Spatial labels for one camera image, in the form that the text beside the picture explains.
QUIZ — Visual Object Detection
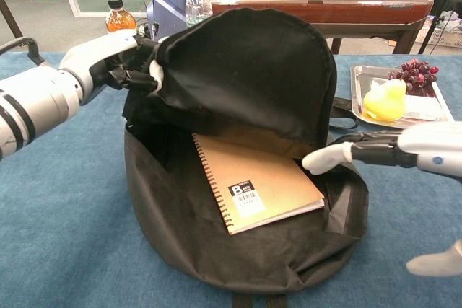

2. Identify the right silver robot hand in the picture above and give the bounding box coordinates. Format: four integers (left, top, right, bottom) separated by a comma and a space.
302, 121, 462, 277

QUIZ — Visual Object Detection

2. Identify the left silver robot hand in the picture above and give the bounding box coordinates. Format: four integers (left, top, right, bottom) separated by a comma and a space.
57, 29, 167, 105

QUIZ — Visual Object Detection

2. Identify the black fabric backpack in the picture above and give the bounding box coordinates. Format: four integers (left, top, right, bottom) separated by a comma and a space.
121, 7, 370, 308

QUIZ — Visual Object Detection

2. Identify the kraft spiral notebook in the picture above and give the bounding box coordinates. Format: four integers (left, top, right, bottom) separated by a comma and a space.
191, 132, 326, 236

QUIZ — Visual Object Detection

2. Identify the amber tea bottle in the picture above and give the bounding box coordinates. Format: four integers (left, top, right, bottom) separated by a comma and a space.
105, 0, 138, 35

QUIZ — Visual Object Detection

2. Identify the white rectangular block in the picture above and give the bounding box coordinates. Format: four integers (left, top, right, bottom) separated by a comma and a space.
371, 77, 444, 122

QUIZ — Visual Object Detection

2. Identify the bunch of red grapes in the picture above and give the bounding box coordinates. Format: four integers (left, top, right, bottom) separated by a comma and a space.
388, 58, 440, 98

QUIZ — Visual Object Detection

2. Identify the black table leg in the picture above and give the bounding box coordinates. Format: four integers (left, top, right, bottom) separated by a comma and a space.
0, 0, 29, 48

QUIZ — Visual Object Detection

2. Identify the steel rectangular tray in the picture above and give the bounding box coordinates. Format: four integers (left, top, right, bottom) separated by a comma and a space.
350, 64, 455, 131

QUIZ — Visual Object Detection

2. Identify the white plastic basket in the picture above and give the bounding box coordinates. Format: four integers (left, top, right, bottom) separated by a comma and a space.
414, 26, 462, 48

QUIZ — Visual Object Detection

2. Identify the black tripod stand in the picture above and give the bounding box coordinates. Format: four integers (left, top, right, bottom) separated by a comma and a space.
418, 0, 462, 55

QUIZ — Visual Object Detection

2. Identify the brown mahjong table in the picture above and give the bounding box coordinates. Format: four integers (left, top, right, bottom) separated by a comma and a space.
209, 0, 434, 55

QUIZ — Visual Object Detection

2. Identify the blue carpet table mat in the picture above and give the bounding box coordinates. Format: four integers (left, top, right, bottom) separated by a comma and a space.
0, 51, 462, 308

